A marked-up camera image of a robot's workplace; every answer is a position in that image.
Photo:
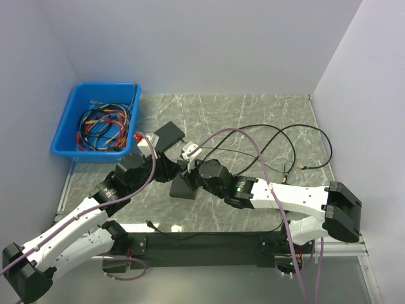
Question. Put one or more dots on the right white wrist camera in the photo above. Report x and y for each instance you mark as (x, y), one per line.
(189, 153)

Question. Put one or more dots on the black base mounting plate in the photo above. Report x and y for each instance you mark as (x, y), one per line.
(176, 249)

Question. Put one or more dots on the blue plastic bin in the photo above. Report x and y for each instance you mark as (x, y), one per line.
(98, 123)

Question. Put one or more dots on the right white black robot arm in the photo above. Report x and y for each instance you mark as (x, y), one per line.
(332, 211)

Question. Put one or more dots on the black network switch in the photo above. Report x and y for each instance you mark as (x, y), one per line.
(180, 190)
(168, 135)

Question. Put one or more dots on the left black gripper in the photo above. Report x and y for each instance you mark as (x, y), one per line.
(167, 167)

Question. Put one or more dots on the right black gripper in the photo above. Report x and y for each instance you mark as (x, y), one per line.
(189, 177)

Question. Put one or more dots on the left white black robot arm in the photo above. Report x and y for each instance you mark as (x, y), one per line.
(86, 231)

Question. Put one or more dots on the aluminium rail frame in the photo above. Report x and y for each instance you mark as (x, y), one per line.
(232, 124)

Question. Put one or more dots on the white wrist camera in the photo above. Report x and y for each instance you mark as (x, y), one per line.
(189, 153)
(146, 143)

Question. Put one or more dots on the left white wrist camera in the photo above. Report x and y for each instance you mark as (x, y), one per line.
(146, 143)

